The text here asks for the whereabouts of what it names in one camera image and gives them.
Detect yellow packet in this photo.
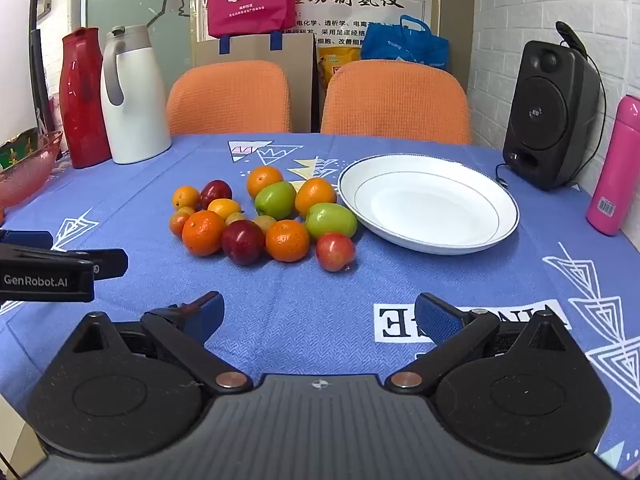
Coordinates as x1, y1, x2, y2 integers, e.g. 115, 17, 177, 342
316, 47, 363, 133

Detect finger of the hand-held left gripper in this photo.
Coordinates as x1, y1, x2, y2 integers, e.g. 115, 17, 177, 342
92, 249, 128, 281
0, 230, 54, 249

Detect pink glass bowl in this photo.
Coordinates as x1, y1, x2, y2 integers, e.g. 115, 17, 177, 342
0, 130, 63, 209

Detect blue shopping bag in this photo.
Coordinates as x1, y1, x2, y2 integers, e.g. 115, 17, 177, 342
360, 15, 451, 72

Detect pink bottle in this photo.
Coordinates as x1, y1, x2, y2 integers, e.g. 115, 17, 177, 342
586, 94, 640, 237

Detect white thermos jug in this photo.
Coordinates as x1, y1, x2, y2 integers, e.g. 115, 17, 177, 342
100, 25, 173, 165

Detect blue printed tablecloth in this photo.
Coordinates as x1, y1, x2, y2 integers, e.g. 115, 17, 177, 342
0, 132, 640, 471

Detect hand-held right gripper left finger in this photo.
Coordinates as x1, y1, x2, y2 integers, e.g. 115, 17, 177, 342
65, 291, 253, 394

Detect dark red plum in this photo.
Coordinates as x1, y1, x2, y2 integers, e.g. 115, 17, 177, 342
200, 180, 233, 211
221, 219, 266, 266

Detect green apple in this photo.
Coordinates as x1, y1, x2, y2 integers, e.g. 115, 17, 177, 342
304, 202, 359, 240
254, 181, 297, 221

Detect red thermos jug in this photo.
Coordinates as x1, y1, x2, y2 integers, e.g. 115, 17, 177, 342
59, 27, 113, 169

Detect wall poster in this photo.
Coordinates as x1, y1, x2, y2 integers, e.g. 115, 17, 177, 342
195, 0, 433, 86

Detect brown paper bag blue handles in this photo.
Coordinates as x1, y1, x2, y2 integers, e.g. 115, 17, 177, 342
194, 32, 317, 133

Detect dark orange tangerine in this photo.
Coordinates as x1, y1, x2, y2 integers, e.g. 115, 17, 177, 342
181, 210, 226, 257
265, 219, 311, 263

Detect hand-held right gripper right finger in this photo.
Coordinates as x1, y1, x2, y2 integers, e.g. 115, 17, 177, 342
386, 292, 573, 394

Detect pinkish red plum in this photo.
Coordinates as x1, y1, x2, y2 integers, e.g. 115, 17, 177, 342
315, 232, 357, 273

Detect orange chair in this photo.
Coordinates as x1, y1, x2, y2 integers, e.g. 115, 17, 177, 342
320, 60, 472, 145
167, 60, 292, 135

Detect white plate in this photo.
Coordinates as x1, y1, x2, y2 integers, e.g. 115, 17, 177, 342
337, 155, 521, 255

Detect black speaker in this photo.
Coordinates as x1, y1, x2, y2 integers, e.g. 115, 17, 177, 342
502, 40, 601, 191

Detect green patterned box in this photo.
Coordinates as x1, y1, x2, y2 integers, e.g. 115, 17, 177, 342
0, 127, 41, 173

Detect smooth orange tangerine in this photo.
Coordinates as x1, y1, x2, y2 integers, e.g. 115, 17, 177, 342
294, 177, 337, 218
246, 165, 285, 198

